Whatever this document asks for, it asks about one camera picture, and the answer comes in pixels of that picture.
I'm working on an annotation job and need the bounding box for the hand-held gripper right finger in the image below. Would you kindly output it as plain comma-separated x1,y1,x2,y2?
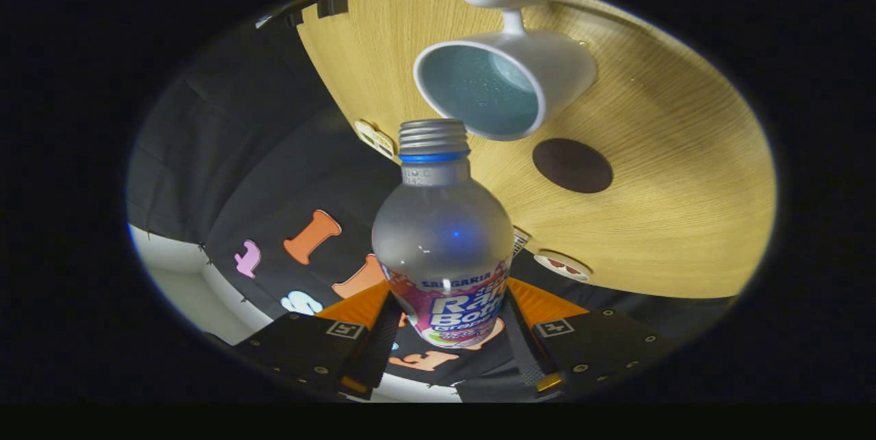
503,277,678,397

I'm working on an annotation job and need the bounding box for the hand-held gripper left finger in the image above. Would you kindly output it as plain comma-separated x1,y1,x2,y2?
233,281,404,402

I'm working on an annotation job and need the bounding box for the silver juice bottle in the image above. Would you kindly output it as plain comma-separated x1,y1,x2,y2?
372,118,514,349

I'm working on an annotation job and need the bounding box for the dark brown round coaster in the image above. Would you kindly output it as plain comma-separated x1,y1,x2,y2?
532,138,614,194

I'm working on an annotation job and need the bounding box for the white cup with knob handle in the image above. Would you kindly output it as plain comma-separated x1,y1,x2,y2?
413,0,597,142

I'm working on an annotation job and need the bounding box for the white round plate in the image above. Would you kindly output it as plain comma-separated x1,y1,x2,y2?
534,251,593,283

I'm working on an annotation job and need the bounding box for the small white compartment tray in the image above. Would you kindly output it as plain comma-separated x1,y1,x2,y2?
354,120,396,159

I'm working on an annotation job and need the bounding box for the wooden table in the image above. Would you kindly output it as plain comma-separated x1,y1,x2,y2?
296,0,777,299

